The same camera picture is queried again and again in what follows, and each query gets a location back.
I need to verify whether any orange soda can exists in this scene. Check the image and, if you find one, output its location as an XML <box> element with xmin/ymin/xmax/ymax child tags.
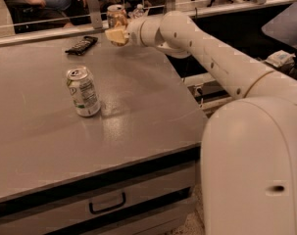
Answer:
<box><xmin>107</xmin><ymin>4</ymin><xmax>127</xmax><ymax>30</ymax></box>

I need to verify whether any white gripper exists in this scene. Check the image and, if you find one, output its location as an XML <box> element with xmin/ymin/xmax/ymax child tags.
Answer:
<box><xmin>105</xmin><ymin>17</ymin><xmax>145</xmax><ymax>47</ymax></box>

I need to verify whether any crumpled plastic water bottle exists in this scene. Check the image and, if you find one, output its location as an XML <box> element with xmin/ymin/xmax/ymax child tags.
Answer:
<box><xmin>128</xmin><ymin>4</ymin><xmax>148</xmax><ymax>20</ymax></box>

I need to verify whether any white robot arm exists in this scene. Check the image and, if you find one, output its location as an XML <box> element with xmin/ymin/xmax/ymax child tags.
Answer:
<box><xmin>106</xmin><ymin>11</ymin><xmax>297</xmax><ymax>235</ymax></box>

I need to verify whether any black rxbar chocolate bar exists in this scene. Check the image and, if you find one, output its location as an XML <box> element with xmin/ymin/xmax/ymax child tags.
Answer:
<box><xmin>66</xmin><ymin>36</ymin><xmax>98</xmax><ymax>56</ymax></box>

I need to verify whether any grey drawer with black handle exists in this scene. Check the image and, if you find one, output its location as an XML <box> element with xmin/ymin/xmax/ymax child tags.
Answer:
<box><xmin>0</xmin><ymin>162</ymin><xmax>196</xmax><ymax>235</ymax></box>

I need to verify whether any white packet on shelf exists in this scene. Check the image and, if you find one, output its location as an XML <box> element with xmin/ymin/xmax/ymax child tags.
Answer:
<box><xmin>266</xmin><ymin>50</ymin><xmax>295</xmax><ymax>68</ymax></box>

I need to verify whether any white green soda can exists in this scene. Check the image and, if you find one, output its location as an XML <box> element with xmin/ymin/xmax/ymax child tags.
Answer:
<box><xmin>67</xmin><ymin>66</ymin><xmax>101</xmax><ymax>118</ymax></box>

